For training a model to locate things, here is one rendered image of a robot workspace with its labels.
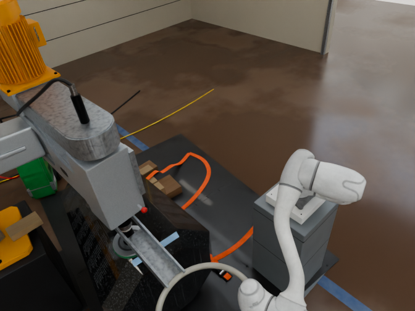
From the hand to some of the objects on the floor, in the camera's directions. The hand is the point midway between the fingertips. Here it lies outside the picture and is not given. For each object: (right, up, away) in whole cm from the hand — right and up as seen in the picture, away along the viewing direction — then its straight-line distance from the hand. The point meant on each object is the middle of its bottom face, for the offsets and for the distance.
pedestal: (-159, -34, +111) cm, 197 cm away
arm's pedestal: (+43, -9, +118) cm, 126 cm away
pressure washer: (-202, +47, +214) cm, 298 cm away
